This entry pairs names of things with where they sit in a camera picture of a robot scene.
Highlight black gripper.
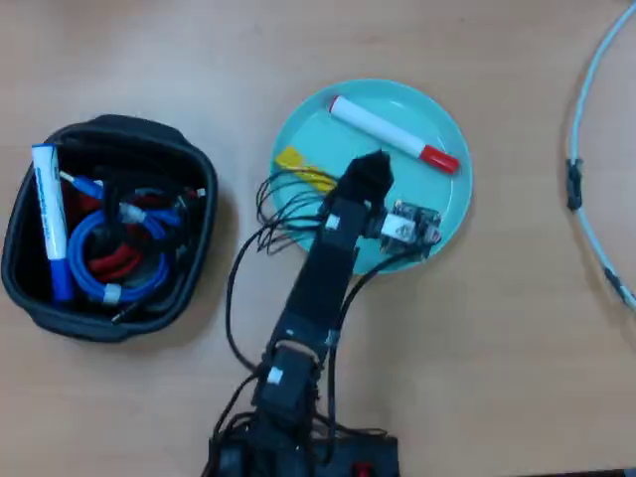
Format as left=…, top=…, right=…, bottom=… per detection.
left=317, top=150, right=395, bottom=247

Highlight white marker red cap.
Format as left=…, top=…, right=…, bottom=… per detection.
left=327, top=94, right=461, bottom=175

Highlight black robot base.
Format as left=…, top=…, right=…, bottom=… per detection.
left=206, top=431, right=401, bottom=477

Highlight teal round plate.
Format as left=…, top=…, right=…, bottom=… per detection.
left=269, top=78, right=473, bottom=275

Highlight yellow stick packet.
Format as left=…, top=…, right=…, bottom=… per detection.
left=274, top=145, right=339, bottom=194

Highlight white marker blue cap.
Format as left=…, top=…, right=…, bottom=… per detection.
left=30, top=143, right=76, bottom=303

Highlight black plastic bin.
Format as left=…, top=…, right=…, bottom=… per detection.
left=0, top=113, right=220, bottom=344

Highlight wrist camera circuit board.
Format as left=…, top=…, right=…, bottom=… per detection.
left=380, top=200, right=443, bottom=260

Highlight thin black wire bundle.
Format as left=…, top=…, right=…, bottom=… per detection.
left=255, top=171, right=334, bottom=255

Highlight black camera cable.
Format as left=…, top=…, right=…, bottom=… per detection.
left=325, top=247, right=418, bottom=466

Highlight black cable clip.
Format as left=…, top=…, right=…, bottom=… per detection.
left=565, top=157, right=585, bottom=211

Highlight light blue cable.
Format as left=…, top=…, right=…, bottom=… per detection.
left=568, top=0, right=636, bottom=312

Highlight small blue cable bundle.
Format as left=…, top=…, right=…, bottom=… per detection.
left=118, top=188, right=181, bottom=240

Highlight black cable tie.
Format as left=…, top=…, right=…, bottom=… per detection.
left=603, top=266, right=628, bottom=299

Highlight red coiled cable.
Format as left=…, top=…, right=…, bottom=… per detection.
left=69, top=191, right=148, bottom=282

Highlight blue cable white plug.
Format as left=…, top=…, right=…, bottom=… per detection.
left=59, top=171, right=106, bottom=201

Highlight large blue coiled cable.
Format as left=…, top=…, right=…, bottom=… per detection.
left=67, top=208, right=170, bottom=305

